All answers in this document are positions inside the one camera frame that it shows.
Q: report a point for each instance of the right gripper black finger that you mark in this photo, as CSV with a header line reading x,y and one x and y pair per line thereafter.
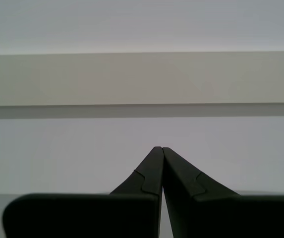
x,y
218,215
82,215

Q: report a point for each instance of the beige horizontal wall panel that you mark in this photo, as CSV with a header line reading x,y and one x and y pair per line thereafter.
x,y
131,79

